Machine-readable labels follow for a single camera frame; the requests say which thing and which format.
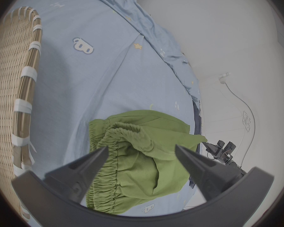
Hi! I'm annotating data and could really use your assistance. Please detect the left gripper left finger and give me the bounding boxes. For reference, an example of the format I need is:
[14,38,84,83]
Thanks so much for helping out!
[45,146,109,204]

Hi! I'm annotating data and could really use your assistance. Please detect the green shorts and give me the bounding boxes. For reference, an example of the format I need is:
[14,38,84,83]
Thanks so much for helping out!
[86,110,208,215]

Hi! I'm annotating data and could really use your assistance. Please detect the dark blue garment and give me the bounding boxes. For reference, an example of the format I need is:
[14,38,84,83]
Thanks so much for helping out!
[188,98,203,190]

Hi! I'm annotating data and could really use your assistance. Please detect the bed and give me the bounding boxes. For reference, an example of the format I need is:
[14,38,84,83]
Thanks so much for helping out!
[0,0,255,218]

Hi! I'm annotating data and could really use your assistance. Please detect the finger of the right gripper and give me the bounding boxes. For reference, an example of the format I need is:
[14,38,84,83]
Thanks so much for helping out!
[202,141,213,153]

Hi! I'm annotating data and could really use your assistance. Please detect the pale blue quilt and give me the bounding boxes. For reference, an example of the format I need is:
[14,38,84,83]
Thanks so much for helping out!
[70,0,201,102]

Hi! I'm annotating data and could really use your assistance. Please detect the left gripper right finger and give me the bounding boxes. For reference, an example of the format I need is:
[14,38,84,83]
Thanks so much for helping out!
[175,144,248,203]

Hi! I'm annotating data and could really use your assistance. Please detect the round woven basket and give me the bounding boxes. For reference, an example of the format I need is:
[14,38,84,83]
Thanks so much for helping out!
[0,7,42,222]

